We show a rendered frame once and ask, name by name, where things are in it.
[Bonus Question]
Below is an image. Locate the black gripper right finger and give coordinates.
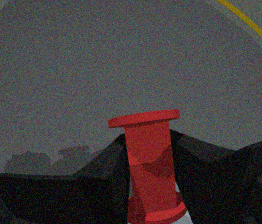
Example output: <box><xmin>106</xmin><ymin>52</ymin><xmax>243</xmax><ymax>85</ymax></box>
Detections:
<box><xmin>170</xmin><ymin>129</ymin><xmax>262</xmax><ymax>224</ymax></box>

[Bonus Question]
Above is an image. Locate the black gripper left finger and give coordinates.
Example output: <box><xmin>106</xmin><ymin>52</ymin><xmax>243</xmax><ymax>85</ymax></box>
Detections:
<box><xmin>0</xmin><ymin>133</ymin><xmax>130</xmax><ymax>224</ymax></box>

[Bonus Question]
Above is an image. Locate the grey crank handle with red knob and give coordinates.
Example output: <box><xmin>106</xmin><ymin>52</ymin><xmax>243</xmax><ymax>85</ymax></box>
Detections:
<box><xmin>108</xmin><ymin>109</ymin><xmax>192</xmax><ymax>224</ymax></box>

